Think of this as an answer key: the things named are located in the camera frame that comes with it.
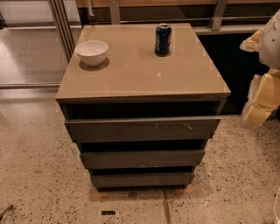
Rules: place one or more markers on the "drawer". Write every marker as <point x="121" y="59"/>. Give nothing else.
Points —
<point x="141" y="159"/>
<point x="142" y="129"/>
<point x="146" y="179"/>

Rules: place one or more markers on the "blue soda can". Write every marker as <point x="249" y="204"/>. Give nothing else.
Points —
<point x="163" y="39"/>

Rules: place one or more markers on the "small black floor plate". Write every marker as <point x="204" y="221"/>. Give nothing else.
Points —
<point x="108" y="212"/>

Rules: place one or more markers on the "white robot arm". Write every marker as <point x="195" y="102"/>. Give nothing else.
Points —
<point x="269" y="49"/>

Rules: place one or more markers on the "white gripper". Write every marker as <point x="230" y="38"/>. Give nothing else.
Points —
<point x="271" y="44"/>

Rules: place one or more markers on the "grey drawer cabinet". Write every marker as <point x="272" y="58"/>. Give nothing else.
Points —
<point x="133" y="82"/>

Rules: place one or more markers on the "white ceramic bowl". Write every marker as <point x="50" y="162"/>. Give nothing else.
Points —
<point x="92" y="52"/>

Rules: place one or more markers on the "metal railing frame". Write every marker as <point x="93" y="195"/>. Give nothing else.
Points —
<point x="221" y="20"/>

